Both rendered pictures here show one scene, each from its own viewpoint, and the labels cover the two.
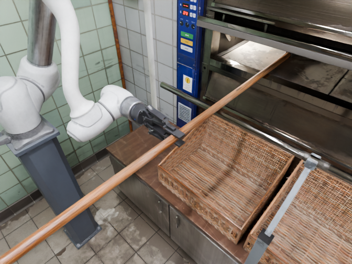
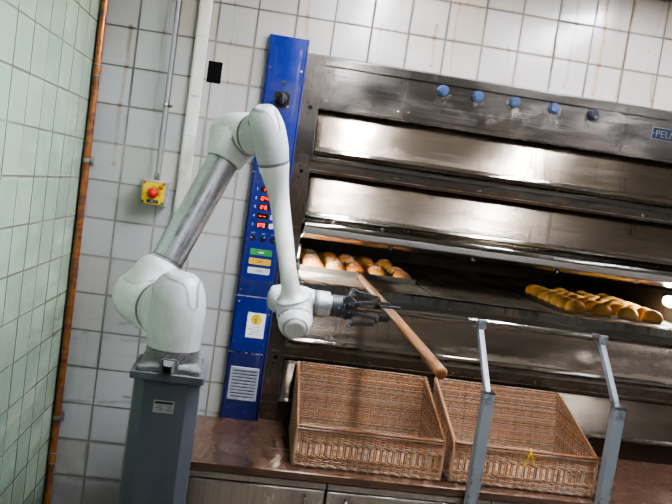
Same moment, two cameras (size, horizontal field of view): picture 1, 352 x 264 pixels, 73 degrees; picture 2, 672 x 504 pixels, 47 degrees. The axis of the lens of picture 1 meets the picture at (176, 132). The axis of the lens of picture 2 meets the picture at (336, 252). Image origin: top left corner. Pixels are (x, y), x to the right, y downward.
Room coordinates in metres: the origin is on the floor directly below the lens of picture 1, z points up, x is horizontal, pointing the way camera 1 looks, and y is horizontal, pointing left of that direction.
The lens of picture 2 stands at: (-0.92, 2.07, 1.58)
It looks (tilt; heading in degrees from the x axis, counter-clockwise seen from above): 5 degrees down; 311
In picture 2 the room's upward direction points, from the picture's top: 8 degrees clockwise
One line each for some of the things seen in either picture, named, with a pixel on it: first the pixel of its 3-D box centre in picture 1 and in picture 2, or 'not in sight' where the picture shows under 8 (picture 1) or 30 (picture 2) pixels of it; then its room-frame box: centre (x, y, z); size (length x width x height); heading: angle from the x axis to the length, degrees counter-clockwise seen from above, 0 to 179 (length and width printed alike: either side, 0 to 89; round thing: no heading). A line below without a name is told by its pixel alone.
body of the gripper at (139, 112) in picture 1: (145, 117); (343, 306); (0.72, 0.12, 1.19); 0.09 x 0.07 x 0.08; 47
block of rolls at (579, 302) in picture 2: not in sight; (590, 302); (0.58, -1.58, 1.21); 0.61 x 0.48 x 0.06; 137
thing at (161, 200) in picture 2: not in sight; (154, 192); (1.65, 0.27, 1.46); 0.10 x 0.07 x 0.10; 47
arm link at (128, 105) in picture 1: (133, 109); (322, 304); (0.77, 0.17, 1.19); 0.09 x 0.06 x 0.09; 137
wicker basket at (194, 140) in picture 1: (221, 168); (364, 416); (0.85, -0.26, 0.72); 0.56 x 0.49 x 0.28; 46
